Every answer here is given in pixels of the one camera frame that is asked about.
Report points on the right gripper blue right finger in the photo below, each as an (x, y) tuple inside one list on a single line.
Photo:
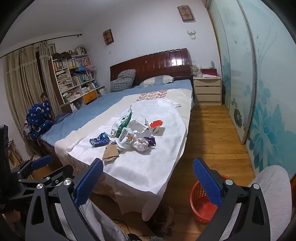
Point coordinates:
[(211, 183)]

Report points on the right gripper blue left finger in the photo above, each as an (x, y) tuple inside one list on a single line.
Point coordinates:
[(85, 182)]

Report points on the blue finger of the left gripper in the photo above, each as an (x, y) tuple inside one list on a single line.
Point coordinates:
[(41, 162)]

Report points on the brown cardboard piece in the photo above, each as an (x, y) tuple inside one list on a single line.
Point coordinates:
[(111, 153)]

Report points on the blue wrapper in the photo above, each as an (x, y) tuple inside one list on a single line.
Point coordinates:
[(100, 141)]

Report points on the white printed plastic bag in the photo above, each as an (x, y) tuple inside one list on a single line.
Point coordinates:
[(126, 139)]

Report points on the green snack bag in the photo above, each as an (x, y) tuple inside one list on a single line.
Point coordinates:
[(122, 123)]

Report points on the purple wrapper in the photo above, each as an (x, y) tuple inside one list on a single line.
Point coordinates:
[(151, 141)]

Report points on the red and white carton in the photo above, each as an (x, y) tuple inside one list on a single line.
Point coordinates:
[(154, 126)]

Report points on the white paper ball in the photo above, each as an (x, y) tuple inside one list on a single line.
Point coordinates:
[(141, 145)]

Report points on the large white paper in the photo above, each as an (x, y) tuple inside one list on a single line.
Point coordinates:
[(140, 130)]

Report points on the red plastic trash basket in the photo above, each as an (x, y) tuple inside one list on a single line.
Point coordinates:
[(202, 209)]

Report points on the blue moon pattern blanket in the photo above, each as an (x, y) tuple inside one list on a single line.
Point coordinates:
[(39, 119)]

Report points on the grey trouser leg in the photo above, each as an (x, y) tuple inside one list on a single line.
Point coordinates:
[(275, 185)]

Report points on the white cloth on bed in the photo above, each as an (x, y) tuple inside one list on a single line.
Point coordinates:
[(147, 171)]

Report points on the cream patterned blanket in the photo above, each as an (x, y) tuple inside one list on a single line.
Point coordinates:
[(128, 198)]

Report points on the white bookshelf with books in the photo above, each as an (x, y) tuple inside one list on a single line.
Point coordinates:
[(74, 79)]

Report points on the beige curtains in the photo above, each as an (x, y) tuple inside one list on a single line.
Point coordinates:
[(27, 77)]

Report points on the beige bedside drawer cabinet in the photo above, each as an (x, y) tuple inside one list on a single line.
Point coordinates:
[(207, 91)]

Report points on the grey plaid pillow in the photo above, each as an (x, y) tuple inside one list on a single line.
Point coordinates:
[(124, 80)]

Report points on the white and blue pillow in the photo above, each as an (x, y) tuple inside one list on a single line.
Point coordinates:
[(157, 80)]

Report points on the glass sliding wardrobe doors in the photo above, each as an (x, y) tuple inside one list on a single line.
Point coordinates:
[(257, 56)]

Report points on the left wall lamp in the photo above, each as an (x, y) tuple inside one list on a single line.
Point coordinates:
[(108, 37)]

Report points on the wall plant decoration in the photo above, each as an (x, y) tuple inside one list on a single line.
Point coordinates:
[(192, 34)]

